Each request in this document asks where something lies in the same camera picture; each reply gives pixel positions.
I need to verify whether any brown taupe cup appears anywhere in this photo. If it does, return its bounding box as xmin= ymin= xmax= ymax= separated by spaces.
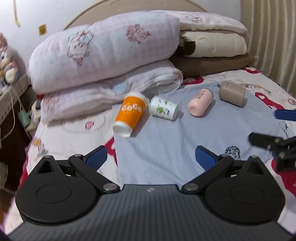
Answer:
xmin=219 ymin=81 xmax=246 ymax=108

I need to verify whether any pink plastic cup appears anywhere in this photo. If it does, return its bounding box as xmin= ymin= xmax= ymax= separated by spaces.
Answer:
xmin=188 ymin=89 xmax=213 ymax=117

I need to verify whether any orange coco paper cup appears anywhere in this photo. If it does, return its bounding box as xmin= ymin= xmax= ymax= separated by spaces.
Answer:
xmin=112 ymin=92 xmax=149 ymax=138

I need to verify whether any white green-print paper cup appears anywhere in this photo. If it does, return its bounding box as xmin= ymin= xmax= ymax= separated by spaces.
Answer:
xmin=149 ymin=95 xmax=179 ymax=121

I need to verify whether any cartoon print bed sheet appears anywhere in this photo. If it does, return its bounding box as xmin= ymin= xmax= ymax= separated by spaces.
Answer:
xmin=3 ymin=66 xmax=296 ymax=235

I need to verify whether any light blue cloth mat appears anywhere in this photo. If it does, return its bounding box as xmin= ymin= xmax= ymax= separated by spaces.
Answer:
xmin=114 ymin=83 xmax=293 ymax=186

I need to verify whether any pink lower folded quilt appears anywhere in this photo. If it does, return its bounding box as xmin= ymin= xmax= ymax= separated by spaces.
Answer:
xmin=41 ymin=60 xmax=183 ymax=123

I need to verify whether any beige striped curtain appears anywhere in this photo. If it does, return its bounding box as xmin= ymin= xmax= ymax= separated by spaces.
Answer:
xmin=240 ymin=0 xmax=296 ymax=96

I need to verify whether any brown folded blanket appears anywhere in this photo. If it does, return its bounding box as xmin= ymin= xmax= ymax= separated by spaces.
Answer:
xmin=169 ymin=53 xmax=254 ymax=77

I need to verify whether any cream folded blanket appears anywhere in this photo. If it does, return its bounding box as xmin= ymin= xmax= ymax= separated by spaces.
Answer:
xmin=180 ymin=31 xmax=247 ymax=58

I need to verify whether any white bedside shelf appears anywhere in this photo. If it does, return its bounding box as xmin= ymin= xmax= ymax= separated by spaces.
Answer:
xmin=0 ymin=74 xmax=31 ymax=124

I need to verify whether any pink checkered folded quilt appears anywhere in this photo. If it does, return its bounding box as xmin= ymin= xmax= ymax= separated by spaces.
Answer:
xmin=28 ymin=11 xmax=180 ymax=94

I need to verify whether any plush toy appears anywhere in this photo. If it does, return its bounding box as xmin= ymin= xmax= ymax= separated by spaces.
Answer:
xmin=0 ymin=33 xmax=20 ymax=95

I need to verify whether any beige wooden headboard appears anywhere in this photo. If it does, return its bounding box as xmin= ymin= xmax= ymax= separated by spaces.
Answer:
xmin=65 ymin=0 xmax=205 ymax=29

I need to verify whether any white charging cable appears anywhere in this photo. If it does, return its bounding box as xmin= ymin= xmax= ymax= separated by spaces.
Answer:
xmin=0 ymin=85 xmax=32 ymax=142

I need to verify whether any yellow wall sticker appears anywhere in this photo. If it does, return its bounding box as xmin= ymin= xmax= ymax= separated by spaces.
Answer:
xmin=38 ymin=24 xmax=47 ymax=36

